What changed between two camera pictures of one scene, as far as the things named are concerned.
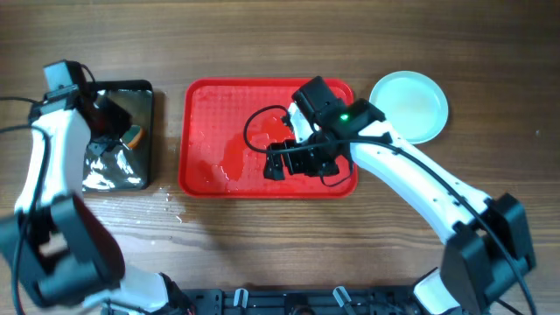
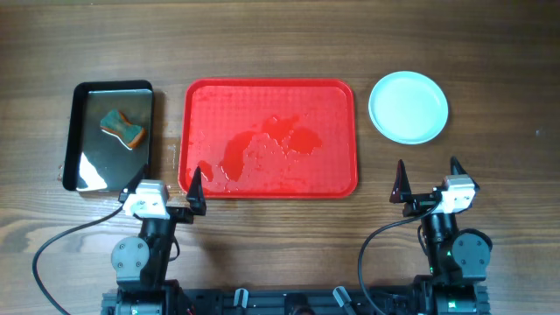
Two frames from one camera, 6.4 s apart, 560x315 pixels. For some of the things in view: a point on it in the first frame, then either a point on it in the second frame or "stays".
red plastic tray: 225,128 stays
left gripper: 107,129 -> 176,212
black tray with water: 130,169 stays
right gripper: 296,164 -> 402,193
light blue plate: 413,103 stays
